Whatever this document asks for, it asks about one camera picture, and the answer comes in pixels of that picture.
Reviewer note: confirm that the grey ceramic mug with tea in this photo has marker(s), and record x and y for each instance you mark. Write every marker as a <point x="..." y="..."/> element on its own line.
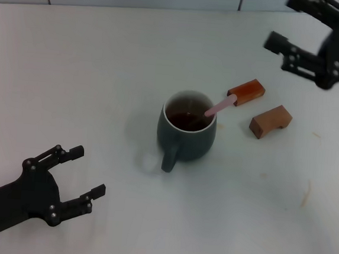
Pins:
<point x="191" y="146"/>

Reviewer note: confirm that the light wooden arch block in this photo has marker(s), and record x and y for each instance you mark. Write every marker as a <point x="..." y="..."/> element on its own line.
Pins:
<point x="264" y="123"/>

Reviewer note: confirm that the reddish brown wooden block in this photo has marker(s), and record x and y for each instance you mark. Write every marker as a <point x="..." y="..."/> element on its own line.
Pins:
<point x="250" y="91"/>

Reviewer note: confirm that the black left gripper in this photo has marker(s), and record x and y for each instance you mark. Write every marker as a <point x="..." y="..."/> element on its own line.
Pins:
<point x="30" y="193"/>

